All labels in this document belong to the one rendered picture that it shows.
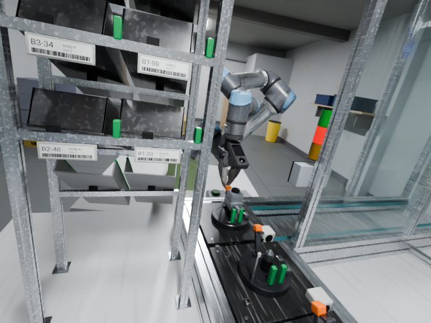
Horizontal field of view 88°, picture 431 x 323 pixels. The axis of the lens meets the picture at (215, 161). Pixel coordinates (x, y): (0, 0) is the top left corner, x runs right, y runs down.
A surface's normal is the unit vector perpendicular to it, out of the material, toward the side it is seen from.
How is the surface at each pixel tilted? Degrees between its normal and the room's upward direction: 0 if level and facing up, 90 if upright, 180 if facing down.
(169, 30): 65
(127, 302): 0
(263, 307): 0
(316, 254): 90
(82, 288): 0
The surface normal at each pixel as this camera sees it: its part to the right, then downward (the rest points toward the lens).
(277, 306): 0.15, -0.93
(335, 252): 0.30, 0.36
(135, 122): 0.18, -0.08
